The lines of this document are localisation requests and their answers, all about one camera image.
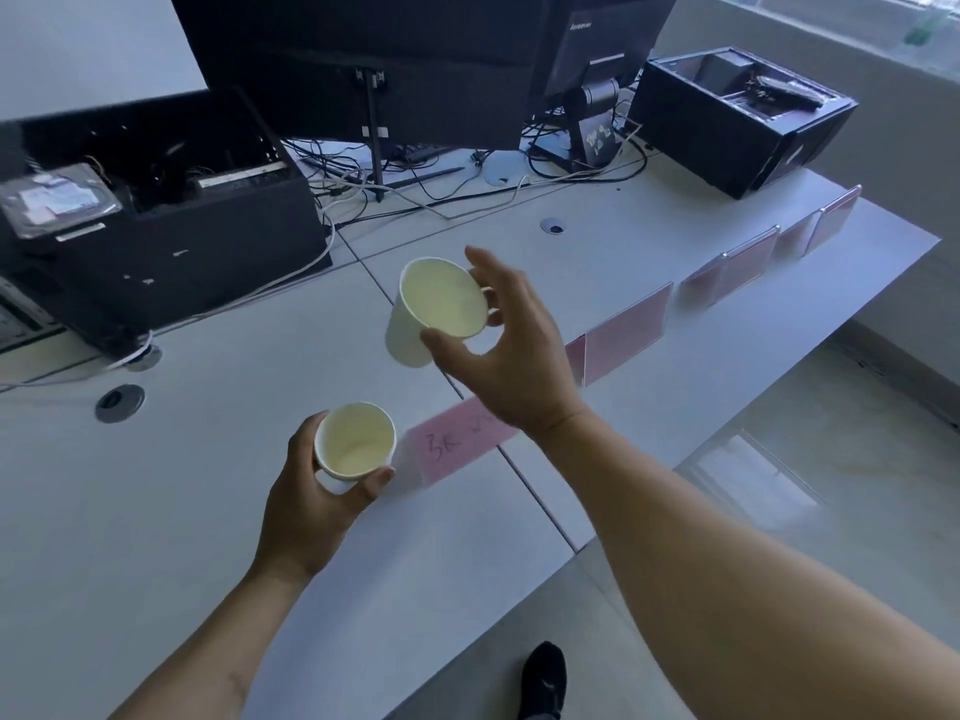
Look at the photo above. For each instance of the person's black shoe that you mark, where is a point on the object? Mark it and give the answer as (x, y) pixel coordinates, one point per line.
(541, 682)

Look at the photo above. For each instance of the large open black computer case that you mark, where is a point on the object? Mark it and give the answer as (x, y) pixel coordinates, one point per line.
(195, 239)

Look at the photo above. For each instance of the person's right hand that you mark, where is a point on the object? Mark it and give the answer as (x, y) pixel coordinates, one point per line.
(525, 359)

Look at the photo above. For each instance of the small white paper cup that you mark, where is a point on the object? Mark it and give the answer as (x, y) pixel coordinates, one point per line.
(354, 440)

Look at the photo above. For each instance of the hard drive in clear bag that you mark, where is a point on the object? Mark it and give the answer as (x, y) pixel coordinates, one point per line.
(56, 198)

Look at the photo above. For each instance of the person's left forearm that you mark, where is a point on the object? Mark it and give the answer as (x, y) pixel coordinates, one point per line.
(225, 652)

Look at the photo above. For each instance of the person's left thumb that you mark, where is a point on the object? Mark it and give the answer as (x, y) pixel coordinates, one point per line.
(371, 487)

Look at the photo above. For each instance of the pink handwritten paper label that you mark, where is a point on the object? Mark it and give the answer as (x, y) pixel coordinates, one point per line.
(457, 438)

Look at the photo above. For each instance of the large black monitor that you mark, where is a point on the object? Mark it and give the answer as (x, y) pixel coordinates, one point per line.
(375, 59)

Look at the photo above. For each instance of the person's left hand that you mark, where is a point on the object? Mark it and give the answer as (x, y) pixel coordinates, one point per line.
(300, 517)

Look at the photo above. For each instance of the green tag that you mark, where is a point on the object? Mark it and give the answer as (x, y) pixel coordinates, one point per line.
(924, 26)

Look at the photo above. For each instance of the small open black computer case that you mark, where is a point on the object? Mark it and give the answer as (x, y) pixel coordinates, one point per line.
(720, 134)

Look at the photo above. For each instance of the black monitor support pole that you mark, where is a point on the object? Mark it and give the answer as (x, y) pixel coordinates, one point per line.
(376, 134)

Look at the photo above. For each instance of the pink acrylic sign holder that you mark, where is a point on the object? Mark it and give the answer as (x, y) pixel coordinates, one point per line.
(825, 217)
(626, 333)
(731, 266)

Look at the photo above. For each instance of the person's right thumb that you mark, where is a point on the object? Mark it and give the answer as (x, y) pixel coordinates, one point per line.
(450, 356)

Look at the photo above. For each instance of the tall white paper cup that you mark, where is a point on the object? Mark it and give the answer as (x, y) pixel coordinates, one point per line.
(439, 299)

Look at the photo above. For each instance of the person's right forearm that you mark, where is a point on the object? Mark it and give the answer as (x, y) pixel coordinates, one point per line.
(720, 592)

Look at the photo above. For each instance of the small black monitor with stand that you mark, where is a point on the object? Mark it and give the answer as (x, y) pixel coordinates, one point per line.
(600, 29)

